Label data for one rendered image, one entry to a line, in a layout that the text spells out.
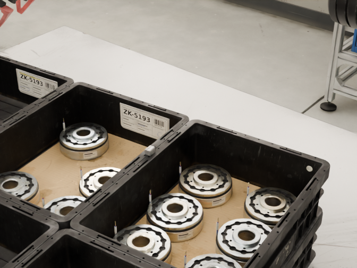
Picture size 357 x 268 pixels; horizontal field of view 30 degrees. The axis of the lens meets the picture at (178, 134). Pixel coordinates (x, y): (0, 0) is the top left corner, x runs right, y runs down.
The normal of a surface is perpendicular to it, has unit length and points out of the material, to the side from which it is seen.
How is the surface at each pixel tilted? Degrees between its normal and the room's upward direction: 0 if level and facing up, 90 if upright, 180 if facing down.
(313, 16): 90
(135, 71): 0
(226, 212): 0
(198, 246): 0
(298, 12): 90
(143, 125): 90
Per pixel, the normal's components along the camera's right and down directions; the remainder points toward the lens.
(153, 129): -0.53, 0.45
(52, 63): 0.00, -0.85
